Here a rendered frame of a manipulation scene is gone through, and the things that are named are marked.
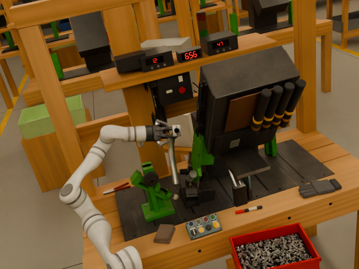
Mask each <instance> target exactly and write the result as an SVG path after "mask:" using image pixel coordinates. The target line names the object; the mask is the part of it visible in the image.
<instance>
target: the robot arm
mask: <svg viewBox="0 0 359 269"><path fill-rule="evenodd" d="M158 125H162V126H165V127H159V126H158ZM167 130H169V131H172V126H168V123H166V122H163V121H161V120H158V119H157V120H156V122H155V124H154V125H143V126H128V127H123V126H118V125H106V126H103V127H102V128H101V130H100V136H99V138H98V140H97V142H96V143H95V144H94V145H93V146H92V148H91V149H90V151H89V153H88V154H87V156H86V158H85V159H84V161H83V162H82V164H81V165H80V166H79V167H78V168H77V170H76V171H75V172H74V173H73V174H72V176H71V177H70V179H69V180H68V181H67V182H66V183H65V185H64V186H63V187H62V189H61V191H60V193H59V198H60V200H61V201H62V202H63V203H64V204H66V205H67V206H68V207H70V208H71V209H72V210H74V211H75V212H76V213H77V215H78V216H79V217H80V218H81V226H82V229H83V230H84V232H85V234H86V235H87V237H88V238H89V240H90V241H91V242H92V244H93V245H94V246H95V248H96V249H97V251H98V252H99V254H100V256H101V258H102V260H103V261H104V263H105V265H106V267H107V269H143V266H142V260H141V257H140V255H139V252H138V251H137V249H136V248H135V247H133V246H127V247H125V248H123V249H122V250H120V251H118V252H116V253H114V254H111V253H110V243H111V236H112V228H111V225H110V223H109V222H108V221H107V219H106V218H105V217H104V216H103V214H102V213H101V212H100V211H99V210H98V209H97V208H96V207H95V206H94V204H93V203H92V201H91V199H90V197H89V195H88V193H87V192H86V191H85V190H84V189H83V188H82V187H81V186H80V184H81V181H82V180H83V178H84V177H85V176H86V175H87V174H89V173H90V172H92V171H94V170H95V169H96V168H98V167H99V165H100V164H101V163H102V161H103V159H104V157H105V155H106V153H107V151H108V150H109V149H110V147H111V146H112V144H113V142H114V140H115V139H121V140H122V141H124V142H133V141H136V142H138V145H139V147H143V142H145V141H154V142H157V144H158V147H161V146H163V145H165V144H166V143H168V142H169V141H170V139H176V138H177V137H173V134H171V135H166V134H163V132H164V131H167ZM160 139H167V140H165V141H163V142H161V141H159V140H160Z"/></svg>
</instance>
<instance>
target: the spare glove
mask: <svg viewBox="0 0 359 269"><path fill-rule="evenodd" d="M339 189H342V186H341V185H340V184H339V182H338V181H337V180H336V179H330V180H328V179H325V180H311V181H310V184H302V185H300V186H299V189H298V191H299V192H300V195H302V196H303V198H307V197H311V196H315V195H316V194H317V195H322V194H326V193H331V192H335V190H339Z"/></svg>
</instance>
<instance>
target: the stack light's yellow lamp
mask: <svg viewBox="0 0 359 269"><path fill-rule="evenodd" d="M197 24H198V30H199V31H203V30H207V29H208V26H207V21H203V22H197Z"/></svg>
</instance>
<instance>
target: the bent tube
mask: <svg viewBox="0 0 359 269"><path fill-rule="evenodd" d="M170 135H173V137H180V136H182V135H181V127H180V125H172V133H171V134H170ZM174 143H175V139H170V141H169V143H168V154H169V161H170V168H171V175H172V180H173V185H174V186H176V185H179V180H178V173H177V166H176V160H175V152H174Z"/></svg>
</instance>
